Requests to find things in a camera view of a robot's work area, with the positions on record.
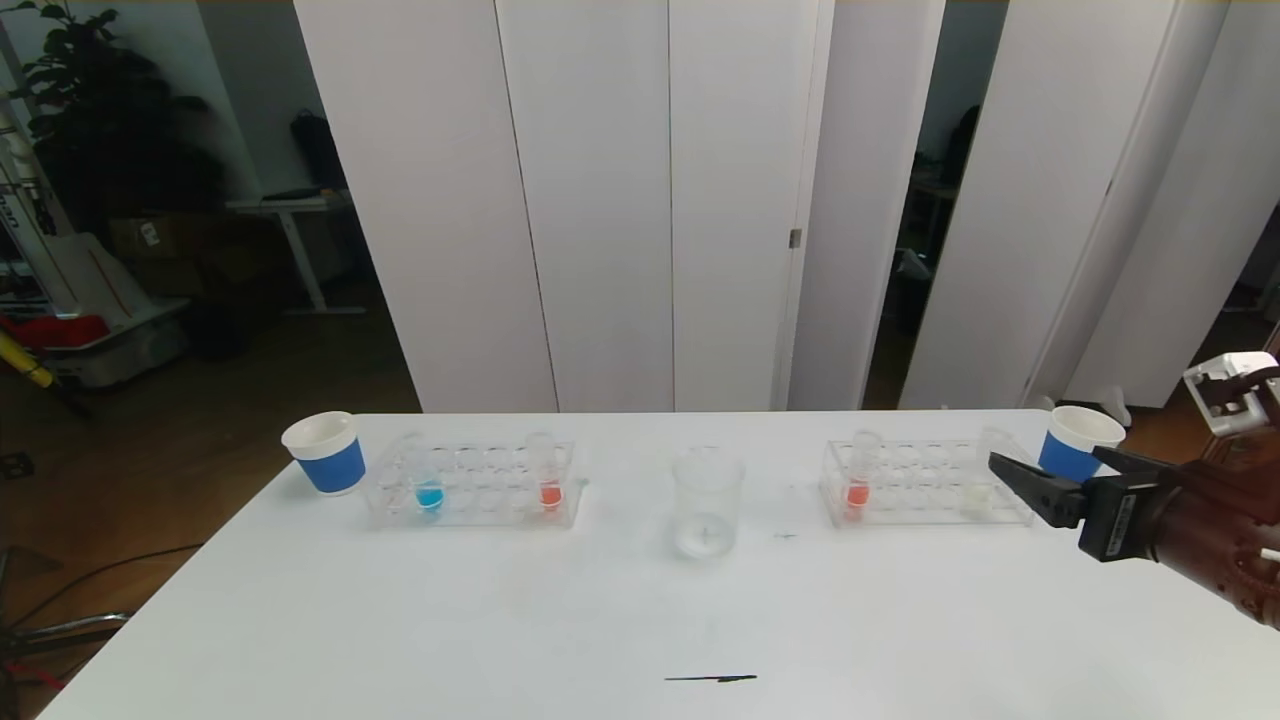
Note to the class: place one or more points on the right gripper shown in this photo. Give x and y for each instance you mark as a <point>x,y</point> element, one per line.
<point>1119,518</point>

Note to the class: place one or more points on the test tube with red pigment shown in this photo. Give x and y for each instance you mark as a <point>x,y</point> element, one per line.
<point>550,494</point>
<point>856,494</point>

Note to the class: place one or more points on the test tube with blue pigment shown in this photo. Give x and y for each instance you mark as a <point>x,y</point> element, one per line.
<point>429,495</point>

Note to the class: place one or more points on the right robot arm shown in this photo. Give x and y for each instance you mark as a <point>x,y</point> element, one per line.
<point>1220,540</point>

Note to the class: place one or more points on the test tube with white pigment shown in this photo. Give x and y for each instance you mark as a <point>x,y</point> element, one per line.
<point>978,498</point>

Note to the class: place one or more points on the clear plastic test tube rack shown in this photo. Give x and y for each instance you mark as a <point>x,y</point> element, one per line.
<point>480,495</point>
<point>925,490</point>

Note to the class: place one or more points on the clear glass beaker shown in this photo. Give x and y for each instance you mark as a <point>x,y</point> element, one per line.
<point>708,520</point>

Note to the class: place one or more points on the blue and white paper cup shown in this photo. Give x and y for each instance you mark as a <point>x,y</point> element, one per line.
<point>335,468</point>
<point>1065,460</point>

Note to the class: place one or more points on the black bag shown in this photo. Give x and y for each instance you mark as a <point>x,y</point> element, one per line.
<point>318,150</point>

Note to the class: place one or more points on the white background desk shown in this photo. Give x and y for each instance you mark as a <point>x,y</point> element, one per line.
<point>295,207</point>

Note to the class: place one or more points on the brown cardboard box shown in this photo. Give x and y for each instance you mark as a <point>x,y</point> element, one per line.
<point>160,238</point>

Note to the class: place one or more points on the grey storage bin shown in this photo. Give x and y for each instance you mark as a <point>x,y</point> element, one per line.
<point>120,358</point>

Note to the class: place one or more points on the white leaning board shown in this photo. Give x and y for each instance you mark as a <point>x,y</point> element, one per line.
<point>95,280</point>

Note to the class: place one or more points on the metal stand leg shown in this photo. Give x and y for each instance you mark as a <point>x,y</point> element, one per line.
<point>80,628</point>

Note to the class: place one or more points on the dark green potted plant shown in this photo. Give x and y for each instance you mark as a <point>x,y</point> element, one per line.
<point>110,130</point>

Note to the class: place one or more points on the red box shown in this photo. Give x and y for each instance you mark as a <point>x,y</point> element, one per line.
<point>55,332</point>

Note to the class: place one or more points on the yellow tool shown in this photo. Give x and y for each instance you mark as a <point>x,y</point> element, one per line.
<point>25,365</point>

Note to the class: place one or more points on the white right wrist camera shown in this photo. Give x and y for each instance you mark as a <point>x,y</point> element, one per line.
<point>1225,395</point>

